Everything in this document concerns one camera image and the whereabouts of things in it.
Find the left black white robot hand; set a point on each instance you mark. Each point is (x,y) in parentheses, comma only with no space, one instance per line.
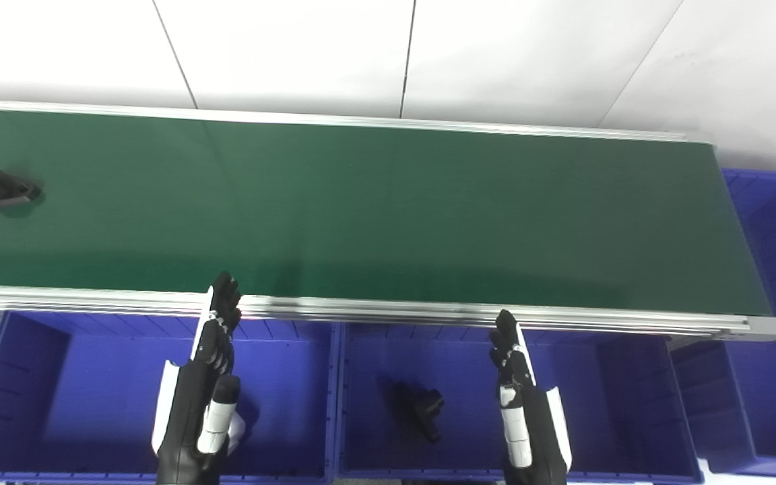
(189,411)

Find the green conveyor belt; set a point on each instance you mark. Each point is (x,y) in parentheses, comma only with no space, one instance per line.
(388,202)

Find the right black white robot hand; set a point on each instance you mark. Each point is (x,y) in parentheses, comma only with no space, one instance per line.
(536,431)

